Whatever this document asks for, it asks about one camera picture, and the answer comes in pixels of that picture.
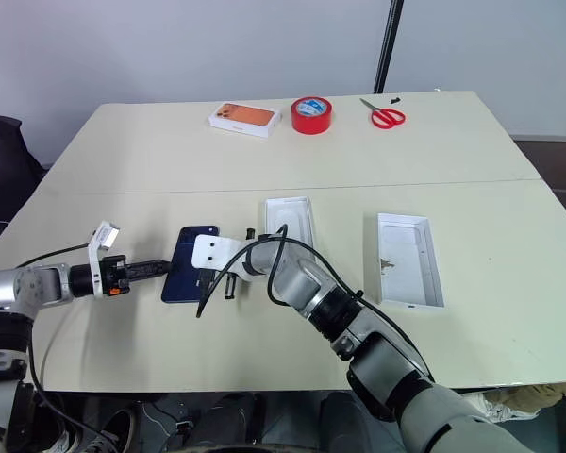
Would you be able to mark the crumpled beige cloth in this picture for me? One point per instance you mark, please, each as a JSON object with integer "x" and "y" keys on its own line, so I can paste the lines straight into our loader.
{"x": 523, "y": 398}

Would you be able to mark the white phone box base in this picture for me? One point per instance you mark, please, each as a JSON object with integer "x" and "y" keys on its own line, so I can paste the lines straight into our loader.
{"x": 294, "y": 217}

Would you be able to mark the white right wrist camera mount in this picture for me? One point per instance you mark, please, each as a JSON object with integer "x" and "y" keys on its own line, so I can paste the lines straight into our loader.
{"x": 214, "y": 250}

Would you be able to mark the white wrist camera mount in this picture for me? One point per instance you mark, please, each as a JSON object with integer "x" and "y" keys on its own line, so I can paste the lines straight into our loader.
{"x": 95, "y": 257}
{"x": 214, "y": 250}

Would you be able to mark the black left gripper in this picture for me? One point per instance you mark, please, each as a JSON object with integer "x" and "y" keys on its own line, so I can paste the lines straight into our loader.
{"x": 113, "y": 276}

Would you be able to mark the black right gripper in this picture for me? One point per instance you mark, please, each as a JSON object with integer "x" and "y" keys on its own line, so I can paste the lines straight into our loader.
{"x": 204, "y": 278}

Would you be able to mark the red tape roll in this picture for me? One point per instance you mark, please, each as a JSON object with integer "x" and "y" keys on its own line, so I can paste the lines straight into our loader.
{"x": 312, "y": 120}

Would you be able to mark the black mesh chair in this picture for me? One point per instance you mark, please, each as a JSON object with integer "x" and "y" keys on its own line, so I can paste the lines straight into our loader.
{"x": 2, "y": 174}

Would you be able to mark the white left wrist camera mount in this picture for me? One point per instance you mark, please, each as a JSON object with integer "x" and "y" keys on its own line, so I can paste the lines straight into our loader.
{"x": 95, "y": 257}

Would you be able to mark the dark blue smartphone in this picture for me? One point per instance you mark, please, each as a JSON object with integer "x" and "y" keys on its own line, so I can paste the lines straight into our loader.
{"x": 181, "y": 278}

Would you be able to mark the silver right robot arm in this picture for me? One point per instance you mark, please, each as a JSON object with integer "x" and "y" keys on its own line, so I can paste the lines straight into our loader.
{"x": 372, "y": 349}

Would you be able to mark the white phone box lid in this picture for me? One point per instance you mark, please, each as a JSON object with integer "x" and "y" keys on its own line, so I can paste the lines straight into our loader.
{"x": 408, "y": 264}

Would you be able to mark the small black clip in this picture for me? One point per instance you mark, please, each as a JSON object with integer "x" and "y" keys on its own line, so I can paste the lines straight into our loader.
{"x": 395, "y": 99}

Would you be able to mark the black metal pole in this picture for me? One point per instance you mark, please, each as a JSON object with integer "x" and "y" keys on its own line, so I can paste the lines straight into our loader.
{"x": 387, "y": 47}

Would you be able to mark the orange printed phone box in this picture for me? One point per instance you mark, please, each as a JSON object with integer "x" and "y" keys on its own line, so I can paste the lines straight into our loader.
{"x": 245, "y": 118}

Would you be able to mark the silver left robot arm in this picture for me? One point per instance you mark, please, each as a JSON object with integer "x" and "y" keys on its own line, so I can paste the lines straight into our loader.
{"x": 33, "y": 285}

